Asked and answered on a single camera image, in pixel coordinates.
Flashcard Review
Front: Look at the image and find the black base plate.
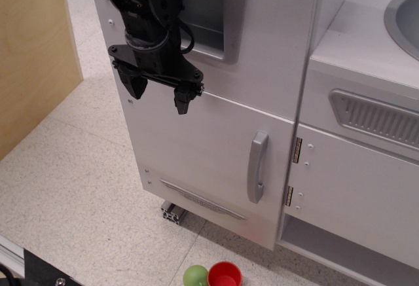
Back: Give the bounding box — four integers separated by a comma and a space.
21, 249, 82, 286

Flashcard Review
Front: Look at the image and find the grey vent panel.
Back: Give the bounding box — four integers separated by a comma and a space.
329, 89, 418, 150

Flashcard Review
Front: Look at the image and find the black cable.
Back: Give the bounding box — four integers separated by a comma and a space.
0, 262, 20, 286

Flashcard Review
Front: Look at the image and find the red toy cup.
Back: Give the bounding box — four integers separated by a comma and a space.
207, 261, 243, 286

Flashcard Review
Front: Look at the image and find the upper brass hinge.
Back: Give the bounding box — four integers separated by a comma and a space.
293, 137, 302, 164

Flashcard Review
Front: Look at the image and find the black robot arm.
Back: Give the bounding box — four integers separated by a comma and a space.
108, 0, 204, 115

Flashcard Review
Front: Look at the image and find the white toy fridge cabinet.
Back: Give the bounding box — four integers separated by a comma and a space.
87, 0, 323, 251

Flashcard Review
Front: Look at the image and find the green toy ball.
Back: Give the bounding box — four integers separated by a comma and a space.
183, 265, 208, 286

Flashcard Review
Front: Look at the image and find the brass hinge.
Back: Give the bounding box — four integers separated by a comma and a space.
293, 137, 302, 164
285, 186, 293, 206

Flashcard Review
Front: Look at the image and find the lower brass hinge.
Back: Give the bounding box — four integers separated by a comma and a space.
285, 186, 293, 206

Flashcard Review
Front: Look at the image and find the grey ice dispenser recess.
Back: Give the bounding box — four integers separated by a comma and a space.
180, 0, 247, 63

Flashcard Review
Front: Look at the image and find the grey fridge door handle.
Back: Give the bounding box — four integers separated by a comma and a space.
247, 131, 268, 204

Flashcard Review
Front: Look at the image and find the white low fridge door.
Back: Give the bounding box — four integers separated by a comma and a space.
116, 80, 294, 249

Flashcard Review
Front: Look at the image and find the grey toy sink basin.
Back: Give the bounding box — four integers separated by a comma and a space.
384, 0, 418, 60

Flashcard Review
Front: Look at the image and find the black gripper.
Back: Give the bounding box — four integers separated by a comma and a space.
108, 41, 204, 115

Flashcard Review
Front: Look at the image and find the white toy kitchen counter unit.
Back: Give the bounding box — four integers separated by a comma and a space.
279, 0, 418, 285

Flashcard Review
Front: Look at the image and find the aluminium extrusion bar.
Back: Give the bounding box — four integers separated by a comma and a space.
160, 200, 188, 225

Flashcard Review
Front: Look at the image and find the plywood board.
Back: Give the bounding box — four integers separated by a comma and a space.
1, 0, 82, 158

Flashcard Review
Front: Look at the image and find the aluminium rail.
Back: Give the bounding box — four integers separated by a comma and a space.
0, 235, 25, 278

